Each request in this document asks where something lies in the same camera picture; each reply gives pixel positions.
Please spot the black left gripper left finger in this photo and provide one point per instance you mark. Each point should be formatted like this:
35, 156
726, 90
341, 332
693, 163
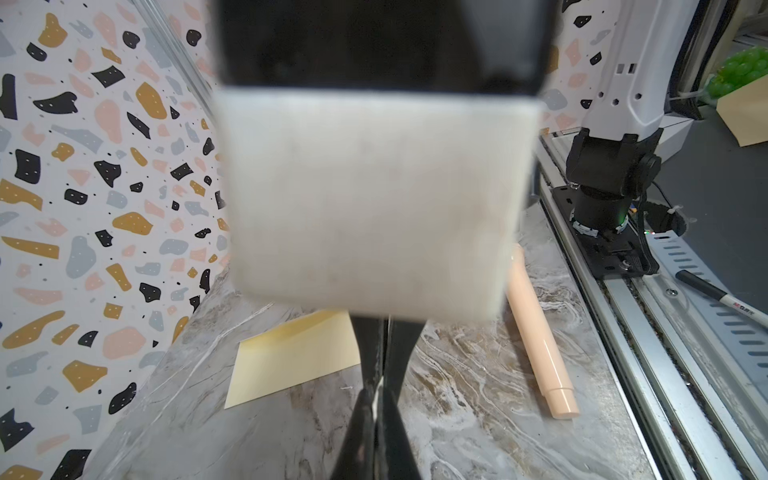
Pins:
356, 458

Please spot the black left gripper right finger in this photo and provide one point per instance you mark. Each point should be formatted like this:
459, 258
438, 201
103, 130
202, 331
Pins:
394, 457

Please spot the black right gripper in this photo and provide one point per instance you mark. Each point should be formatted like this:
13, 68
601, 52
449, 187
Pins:
459, 47

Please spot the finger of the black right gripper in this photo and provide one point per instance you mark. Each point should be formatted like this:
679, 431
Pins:
370, 335
401, 341

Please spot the pale yellow letter paper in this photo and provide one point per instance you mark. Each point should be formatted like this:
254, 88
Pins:
292, 353

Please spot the beige toy microphone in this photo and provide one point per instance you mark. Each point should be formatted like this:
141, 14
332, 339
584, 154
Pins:
543, 353

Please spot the green bumpy ball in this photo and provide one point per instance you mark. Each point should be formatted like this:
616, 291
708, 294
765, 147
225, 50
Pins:
737, 71

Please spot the brown cardboard box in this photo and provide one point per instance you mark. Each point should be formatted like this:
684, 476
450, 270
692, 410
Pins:
745, 116

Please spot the black marker pen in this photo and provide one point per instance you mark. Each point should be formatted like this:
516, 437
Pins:
710, 290

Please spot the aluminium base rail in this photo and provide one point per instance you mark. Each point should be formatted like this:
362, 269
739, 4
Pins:
694, 371

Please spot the aluminium corner post right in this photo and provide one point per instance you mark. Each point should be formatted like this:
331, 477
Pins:
179, 34

